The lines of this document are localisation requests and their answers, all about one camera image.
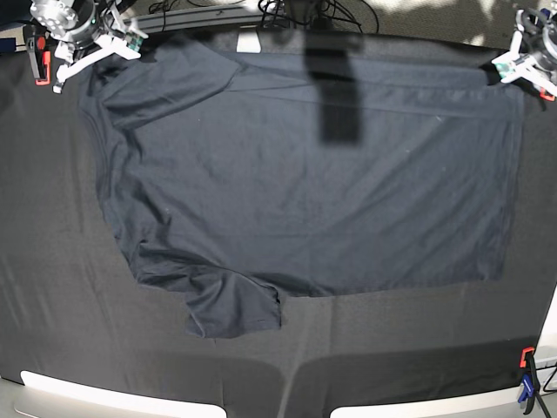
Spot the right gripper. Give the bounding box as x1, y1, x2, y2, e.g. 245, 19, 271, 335
52, 3, 148, 94

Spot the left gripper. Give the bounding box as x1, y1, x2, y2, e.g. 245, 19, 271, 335
491, 30, 556, 97

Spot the dark grey t-shirt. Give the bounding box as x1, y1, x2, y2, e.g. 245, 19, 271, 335
78, 35, 524, 338

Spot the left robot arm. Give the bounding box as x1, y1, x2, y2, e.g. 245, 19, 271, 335
492, 1, 556, 102

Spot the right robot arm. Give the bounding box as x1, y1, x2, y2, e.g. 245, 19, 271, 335
23, 0, 148, 94

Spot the red clamp far right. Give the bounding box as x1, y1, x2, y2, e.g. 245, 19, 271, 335
539, 87, 556, 102

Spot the red black clamp far left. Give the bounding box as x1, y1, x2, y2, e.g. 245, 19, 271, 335
23, 24, 51, 86

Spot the black table cloth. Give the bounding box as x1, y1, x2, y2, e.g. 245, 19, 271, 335
1, 32, 556, 417

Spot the red blue clamp near right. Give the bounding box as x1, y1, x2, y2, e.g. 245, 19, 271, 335
518, 347, 552, 418

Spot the black cable bundle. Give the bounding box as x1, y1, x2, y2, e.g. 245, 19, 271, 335
257, 0, 379, 35

